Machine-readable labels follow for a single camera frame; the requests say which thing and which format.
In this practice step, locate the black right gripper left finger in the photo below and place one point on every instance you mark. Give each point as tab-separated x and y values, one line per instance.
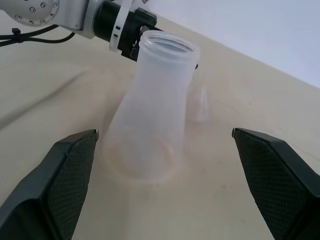
50	180

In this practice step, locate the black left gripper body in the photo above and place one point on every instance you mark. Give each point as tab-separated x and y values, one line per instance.
133	32

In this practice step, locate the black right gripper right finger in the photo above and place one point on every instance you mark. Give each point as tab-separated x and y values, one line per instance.
277	180

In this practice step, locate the translucent white plastic flask bottle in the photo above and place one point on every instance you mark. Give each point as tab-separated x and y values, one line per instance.
152	117

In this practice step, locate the clear plastic funnel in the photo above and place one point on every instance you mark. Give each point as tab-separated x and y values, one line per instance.
202	106

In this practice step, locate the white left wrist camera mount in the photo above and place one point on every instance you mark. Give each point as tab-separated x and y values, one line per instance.
119	27

